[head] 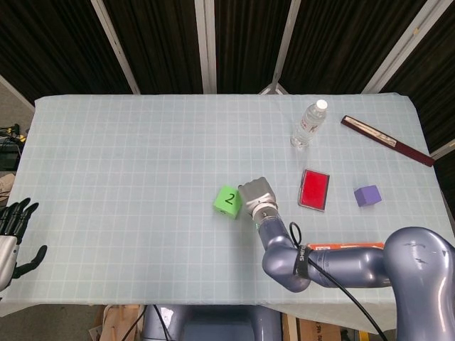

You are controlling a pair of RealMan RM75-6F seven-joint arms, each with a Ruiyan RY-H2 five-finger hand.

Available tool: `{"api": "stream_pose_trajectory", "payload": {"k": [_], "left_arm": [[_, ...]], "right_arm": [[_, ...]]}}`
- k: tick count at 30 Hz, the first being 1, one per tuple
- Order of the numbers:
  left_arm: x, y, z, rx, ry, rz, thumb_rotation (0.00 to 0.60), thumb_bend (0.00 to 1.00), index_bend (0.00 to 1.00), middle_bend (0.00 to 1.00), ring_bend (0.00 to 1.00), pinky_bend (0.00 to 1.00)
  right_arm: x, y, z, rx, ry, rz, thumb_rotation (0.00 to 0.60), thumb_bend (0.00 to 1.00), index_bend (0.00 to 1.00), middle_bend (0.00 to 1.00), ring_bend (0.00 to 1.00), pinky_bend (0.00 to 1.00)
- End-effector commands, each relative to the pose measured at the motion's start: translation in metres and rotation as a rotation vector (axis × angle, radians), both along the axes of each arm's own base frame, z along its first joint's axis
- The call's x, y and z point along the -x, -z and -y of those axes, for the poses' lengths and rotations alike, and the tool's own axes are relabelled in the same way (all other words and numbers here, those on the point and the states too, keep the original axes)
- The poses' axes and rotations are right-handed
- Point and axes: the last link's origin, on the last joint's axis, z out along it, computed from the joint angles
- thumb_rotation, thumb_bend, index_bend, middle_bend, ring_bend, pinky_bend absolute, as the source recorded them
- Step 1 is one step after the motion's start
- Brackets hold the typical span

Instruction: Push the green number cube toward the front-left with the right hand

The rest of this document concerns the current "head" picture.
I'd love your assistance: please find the green cube with handwritten numbers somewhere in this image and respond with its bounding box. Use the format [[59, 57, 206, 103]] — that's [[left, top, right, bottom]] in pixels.
[[212, 185, 244, 220]]

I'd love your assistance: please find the dark red slim long box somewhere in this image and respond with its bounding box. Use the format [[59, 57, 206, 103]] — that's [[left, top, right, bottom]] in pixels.
[[341, 114, 436, 168]]

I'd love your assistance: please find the light blue checked tablecloth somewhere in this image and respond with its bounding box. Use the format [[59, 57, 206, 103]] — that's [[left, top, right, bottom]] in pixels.
[[0, 94, 455, 335]]

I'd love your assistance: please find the blue-grey robot torso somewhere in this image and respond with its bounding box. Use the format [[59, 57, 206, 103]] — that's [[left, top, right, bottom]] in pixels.
[[141, 304, 284, 341]]

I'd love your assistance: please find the red ink pad case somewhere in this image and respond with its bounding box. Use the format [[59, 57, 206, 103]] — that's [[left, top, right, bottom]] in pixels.
[[297, 169, 331, 213]]

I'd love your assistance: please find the purple foam cube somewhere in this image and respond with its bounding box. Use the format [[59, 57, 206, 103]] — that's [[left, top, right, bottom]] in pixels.
[[353, 185, 382, 207]]

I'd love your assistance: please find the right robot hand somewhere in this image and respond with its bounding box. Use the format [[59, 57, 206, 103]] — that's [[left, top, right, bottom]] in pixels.
[[237, 176, 278, 218]]

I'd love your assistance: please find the clear plastic water bottle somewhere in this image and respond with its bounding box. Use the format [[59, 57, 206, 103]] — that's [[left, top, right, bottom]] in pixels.
[[290, 99, 328, 150]]

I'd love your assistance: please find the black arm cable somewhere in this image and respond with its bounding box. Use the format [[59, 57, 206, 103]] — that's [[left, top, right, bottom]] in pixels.
[[288, 222, 388, 341]]

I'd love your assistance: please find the black velcro strap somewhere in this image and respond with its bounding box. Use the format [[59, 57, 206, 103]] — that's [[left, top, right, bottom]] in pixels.
[[291, 243, 311, 278]]

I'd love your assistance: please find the orange cardboard box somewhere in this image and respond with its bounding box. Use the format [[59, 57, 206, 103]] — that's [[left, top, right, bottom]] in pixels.
[[307, 242, 385, 251]]

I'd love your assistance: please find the brown cardboard carton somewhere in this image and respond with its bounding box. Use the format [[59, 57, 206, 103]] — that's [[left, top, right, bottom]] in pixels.
[[296, 318, 344, 341]]

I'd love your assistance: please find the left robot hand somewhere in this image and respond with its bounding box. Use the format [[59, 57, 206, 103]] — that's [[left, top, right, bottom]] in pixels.
[[0, 197, 48, 291]]

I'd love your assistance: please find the white partition frame post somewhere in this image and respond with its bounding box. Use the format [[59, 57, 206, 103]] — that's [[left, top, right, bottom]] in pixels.
[[90, 0, 142, 95], [258, 0, 303, 95], [194, 0, 218, 95], [361, 0, 438, 95]]

